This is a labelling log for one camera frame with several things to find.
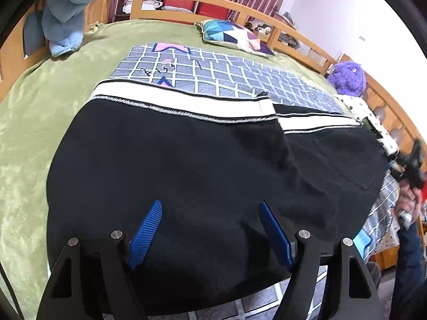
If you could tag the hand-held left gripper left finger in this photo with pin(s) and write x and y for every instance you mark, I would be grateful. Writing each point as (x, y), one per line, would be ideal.
(146, 233)

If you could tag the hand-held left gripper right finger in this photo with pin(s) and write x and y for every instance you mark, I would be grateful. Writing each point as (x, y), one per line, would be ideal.
(275, 236)

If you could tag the black pants with white stripe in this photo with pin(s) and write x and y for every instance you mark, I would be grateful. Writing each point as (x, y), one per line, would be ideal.
(183, 173)

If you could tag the person's right forearm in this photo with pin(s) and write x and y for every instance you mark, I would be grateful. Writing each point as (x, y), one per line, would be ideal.
(410, 266)

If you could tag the person's right hand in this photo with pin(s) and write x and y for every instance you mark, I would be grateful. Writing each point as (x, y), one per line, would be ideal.
(408, 203)

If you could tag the white floral pillow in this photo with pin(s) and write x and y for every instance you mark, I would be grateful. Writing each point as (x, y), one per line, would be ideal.
(360, 110)

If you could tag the purple plush toy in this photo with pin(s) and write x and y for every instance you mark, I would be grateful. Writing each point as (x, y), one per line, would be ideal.
(347, 78)

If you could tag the green fleece blanket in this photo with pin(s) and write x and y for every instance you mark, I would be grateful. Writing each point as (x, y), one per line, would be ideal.
(50, 106)

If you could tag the grey checked bed sheet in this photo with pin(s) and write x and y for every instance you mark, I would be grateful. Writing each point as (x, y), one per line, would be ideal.
(216, 70)

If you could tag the pile of papers and boxes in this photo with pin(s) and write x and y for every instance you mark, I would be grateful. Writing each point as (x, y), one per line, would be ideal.
(270, 28)

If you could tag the geometric patterned pillow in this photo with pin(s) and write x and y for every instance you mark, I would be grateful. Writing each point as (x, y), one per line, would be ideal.
(233, 35)

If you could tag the blue plush robe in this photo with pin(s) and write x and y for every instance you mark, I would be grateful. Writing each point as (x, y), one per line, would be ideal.
(66, 16)

